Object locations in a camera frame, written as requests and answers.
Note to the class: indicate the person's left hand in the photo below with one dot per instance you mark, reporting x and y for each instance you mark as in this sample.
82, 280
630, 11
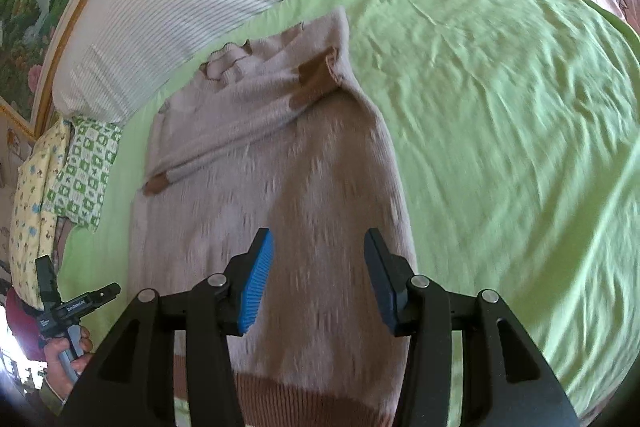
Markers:
65, 364

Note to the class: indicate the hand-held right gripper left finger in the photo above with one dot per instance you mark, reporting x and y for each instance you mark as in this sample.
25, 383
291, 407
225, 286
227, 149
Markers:
256, 279

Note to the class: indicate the green bed sheet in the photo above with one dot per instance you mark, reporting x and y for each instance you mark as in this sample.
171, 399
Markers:
490, 132

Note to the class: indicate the yellow printed pillow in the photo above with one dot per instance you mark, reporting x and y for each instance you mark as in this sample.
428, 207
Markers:
35, 202

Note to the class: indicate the green checked pillow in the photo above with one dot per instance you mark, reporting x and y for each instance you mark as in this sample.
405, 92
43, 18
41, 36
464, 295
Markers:
85, 172

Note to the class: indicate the beige knitted sweater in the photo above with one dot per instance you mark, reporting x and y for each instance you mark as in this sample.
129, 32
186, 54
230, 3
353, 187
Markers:
280, 187

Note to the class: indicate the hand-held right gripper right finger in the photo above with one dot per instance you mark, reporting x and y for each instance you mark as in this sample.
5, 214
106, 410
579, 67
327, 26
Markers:
382, 279

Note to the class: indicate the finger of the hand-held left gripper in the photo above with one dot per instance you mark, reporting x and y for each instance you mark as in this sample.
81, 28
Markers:
106, 291
46, 277

